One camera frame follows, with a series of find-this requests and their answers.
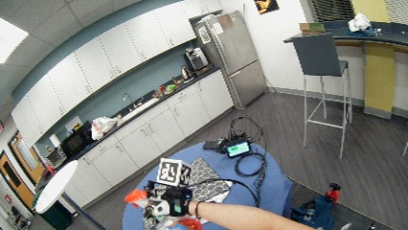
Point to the black wristband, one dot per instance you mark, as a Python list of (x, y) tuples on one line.
[(197, 209)]

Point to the white marker cube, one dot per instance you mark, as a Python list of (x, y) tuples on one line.
[(171, 172)]

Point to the black white patterned cloth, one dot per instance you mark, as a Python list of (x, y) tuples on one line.
[(204, 175)]

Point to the green bin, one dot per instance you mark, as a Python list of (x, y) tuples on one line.
[(58, 217)]

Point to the blue tablecloth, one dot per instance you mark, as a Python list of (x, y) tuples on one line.
[(250, 187)]

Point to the white round table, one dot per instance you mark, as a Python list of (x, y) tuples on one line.
[(55, 188)]

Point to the black flat device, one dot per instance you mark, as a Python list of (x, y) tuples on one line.
[(212, 145)]

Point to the white lower cabinets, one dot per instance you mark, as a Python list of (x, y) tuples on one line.
[(171, 127)]

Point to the white cabinets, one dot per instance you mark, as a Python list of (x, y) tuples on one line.
[(171, 127), (107, 54)]

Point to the small monitor with green screen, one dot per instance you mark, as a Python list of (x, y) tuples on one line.
[(238, 149)]

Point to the black microwave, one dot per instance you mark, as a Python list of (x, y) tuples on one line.
[(76, 142)]

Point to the silver toaster oven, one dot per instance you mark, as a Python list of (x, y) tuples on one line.
[(56, 157)]

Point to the white red shopping bag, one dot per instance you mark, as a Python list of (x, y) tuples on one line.
[(103, 127)]

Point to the white kitchen sink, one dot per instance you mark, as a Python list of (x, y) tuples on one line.
[(139, 110)]

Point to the wooden door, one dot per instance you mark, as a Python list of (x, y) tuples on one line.
[(19, 172)]

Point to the metal sink faucet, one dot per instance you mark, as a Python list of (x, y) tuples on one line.
[(127, 96)]

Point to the red bottle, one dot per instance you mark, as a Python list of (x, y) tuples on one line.
[(161, 90)]

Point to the blue bag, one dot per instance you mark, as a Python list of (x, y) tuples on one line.
[(314, 214)]

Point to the green container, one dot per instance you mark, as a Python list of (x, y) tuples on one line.
[(171, 87)]

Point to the red and black tool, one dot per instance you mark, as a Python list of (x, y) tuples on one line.
[(334, 193)]

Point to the metal kettle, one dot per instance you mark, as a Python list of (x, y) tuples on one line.
[(187, 73)]

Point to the black coffee machine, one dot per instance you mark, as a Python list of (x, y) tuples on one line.
[(196, 60)]

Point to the white upper cabinets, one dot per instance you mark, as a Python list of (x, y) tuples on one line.
[(107, 54)]

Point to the stainless steel fridge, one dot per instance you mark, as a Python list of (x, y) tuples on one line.
[(238, 54)]

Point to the grey bar stool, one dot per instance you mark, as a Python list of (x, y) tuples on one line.
[(319, 56)]

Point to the ceiling light panel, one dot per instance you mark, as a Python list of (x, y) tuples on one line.
[(10, 36)]

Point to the brown and green box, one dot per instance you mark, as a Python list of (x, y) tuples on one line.
[(313, 28)]

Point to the blue cloth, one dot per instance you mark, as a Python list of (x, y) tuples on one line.
[(369, 32)]

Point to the window blinds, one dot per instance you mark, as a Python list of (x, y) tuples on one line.
[(331, 9)]

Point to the white crumpled plastic bag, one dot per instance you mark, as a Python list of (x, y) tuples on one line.
[(359, 21)]

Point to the dark bar counter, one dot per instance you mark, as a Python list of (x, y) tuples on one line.
[(383, 36)]

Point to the dark orange wall poster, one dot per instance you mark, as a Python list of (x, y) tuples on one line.
[(266, 5)]

